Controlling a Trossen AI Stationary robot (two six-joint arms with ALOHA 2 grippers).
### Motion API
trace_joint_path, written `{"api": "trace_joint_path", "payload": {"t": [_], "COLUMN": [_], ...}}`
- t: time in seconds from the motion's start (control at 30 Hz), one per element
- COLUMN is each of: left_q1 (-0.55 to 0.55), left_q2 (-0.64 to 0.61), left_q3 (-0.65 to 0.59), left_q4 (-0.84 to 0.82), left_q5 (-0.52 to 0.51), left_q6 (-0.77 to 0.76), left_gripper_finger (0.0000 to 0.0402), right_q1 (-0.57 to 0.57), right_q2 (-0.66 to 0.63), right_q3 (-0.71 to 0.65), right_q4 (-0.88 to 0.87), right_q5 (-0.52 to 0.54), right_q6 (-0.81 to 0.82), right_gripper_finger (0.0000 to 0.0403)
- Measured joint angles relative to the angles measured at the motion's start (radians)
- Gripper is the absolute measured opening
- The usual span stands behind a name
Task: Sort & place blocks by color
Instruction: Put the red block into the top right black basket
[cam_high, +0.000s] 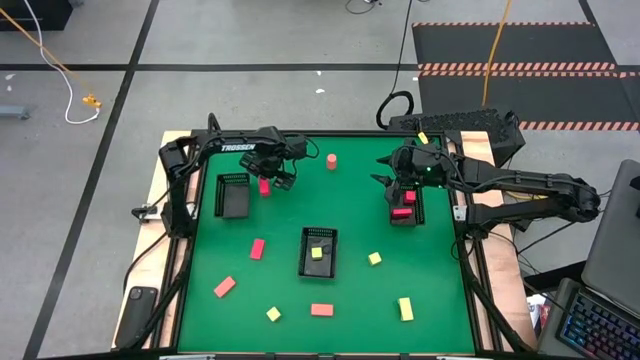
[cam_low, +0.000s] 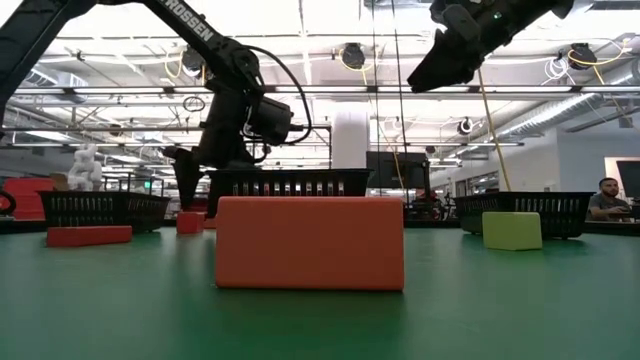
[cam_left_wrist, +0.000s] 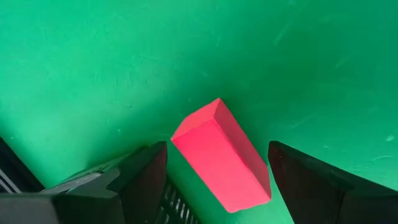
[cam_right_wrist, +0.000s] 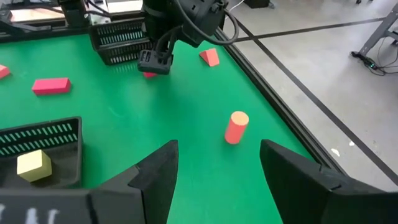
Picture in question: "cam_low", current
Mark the orange rectangular block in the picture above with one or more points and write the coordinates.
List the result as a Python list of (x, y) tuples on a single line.
[(310, 245)]

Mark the silver ventilation duct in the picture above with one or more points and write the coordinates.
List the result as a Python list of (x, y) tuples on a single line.
[(575, 107)]

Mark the person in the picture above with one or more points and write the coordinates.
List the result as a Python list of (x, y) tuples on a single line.
[(607, 205)]

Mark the white robot figure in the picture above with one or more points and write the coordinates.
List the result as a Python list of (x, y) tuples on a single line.
[(85, 170)]

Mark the dark computer monitor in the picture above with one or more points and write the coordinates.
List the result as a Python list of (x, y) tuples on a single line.
[(630, 177), (390, 170)]

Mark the white pillar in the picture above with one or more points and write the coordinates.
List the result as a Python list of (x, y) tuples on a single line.
[(350, 140)]

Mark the red rectangular block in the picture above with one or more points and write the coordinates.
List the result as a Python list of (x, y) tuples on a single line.
[(90, 236), (190, 223)]

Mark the red padded bench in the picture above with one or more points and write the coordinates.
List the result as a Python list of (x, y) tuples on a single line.
[(27, 200)]

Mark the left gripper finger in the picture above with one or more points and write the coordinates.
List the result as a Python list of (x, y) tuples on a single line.
[(189, 175)]

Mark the yellow cube block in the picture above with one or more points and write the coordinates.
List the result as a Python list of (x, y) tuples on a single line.
[(512, 231)]

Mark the brown cardboard box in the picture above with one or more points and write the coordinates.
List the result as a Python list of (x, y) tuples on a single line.
[(59, 181)]

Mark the green felt table mat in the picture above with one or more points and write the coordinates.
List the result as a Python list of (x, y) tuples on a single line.
[(100, 310)]

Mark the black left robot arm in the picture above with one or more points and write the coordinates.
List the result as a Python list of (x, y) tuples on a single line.
[(200, 30)]

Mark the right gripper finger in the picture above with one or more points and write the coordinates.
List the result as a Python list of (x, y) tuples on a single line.
[(445, 65)]

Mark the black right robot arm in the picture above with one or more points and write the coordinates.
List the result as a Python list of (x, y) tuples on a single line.
[(550, 7)]

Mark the black plastic mesh basket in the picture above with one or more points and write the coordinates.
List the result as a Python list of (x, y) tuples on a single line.
[(100, 210), (290, 182), (565, 212)]

